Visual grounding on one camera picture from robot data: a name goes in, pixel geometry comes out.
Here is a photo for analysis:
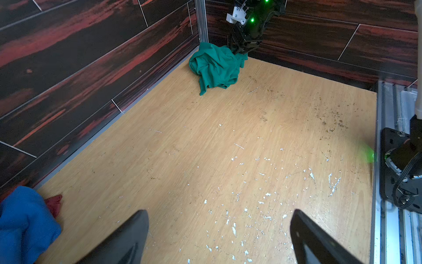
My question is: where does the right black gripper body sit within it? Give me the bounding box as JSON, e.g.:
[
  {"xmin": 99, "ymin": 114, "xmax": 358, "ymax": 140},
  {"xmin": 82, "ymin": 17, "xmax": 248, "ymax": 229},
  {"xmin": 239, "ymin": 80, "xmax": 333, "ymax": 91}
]
[{"xmin": 226, "ymin": 0, "xmax": 285, "ymax": 55}]

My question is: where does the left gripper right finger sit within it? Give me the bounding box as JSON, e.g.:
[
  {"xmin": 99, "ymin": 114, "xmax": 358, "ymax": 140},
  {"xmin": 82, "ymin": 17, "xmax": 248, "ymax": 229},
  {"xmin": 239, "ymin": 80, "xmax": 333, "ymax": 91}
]
[{"xmin": 290, "ymin": 209, "xmax": 361, "ymax": 264}]

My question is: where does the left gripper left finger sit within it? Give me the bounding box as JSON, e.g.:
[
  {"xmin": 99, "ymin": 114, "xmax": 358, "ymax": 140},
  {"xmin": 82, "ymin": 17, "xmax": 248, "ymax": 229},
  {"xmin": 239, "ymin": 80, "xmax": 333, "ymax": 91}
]
[{"xmin": 78, "ymin": 210, "xmax": 149, "ymax": 264}]

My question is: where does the green cloth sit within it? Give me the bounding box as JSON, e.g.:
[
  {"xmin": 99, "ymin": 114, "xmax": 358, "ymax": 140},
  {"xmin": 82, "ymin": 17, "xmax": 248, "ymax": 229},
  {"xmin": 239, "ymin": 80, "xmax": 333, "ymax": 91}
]
[{"xmin": 189, "ymin": 42, "xmax": 248, "ymax": 96}]

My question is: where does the dark red cloth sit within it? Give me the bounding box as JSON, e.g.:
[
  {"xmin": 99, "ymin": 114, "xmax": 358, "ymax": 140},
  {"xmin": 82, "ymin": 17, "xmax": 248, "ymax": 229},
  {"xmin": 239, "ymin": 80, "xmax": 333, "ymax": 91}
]
[{"xmin": 44, "ymin": 195, "xmax": 63, "ymax": 218}]

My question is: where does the blue cloth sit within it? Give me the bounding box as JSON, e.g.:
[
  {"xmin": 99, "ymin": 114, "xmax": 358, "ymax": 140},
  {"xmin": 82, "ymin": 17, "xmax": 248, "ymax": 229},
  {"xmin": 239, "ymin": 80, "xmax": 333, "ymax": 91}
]
[{"xmin": 1, "ymin": 187, "xmax": 62, "ymax": 264}]

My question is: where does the aluminium front rail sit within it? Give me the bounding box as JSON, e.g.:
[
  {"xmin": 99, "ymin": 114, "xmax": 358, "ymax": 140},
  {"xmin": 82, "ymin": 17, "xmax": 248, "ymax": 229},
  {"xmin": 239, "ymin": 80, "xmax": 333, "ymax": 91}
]
[{"xmin": 370, "ymin": 81, "xmax": 422, "ymax": 264}]

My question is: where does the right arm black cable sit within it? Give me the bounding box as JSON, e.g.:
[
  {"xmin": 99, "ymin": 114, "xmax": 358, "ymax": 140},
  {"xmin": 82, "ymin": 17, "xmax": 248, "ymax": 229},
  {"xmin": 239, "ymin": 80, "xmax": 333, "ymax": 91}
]
[{"xmin": 392, "ymin": 158, "xmax": 422, "ymax": 209}]

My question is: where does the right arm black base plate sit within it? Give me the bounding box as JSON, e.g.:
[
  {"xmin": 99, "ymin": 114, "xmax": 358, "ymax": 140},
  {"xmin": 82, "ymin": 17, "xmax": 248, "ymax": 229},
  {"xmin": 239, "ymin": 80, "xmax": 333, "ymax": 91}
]
[{"xmin": 379, "ymin": 128, "xmax": 422, "ymax": 214}]

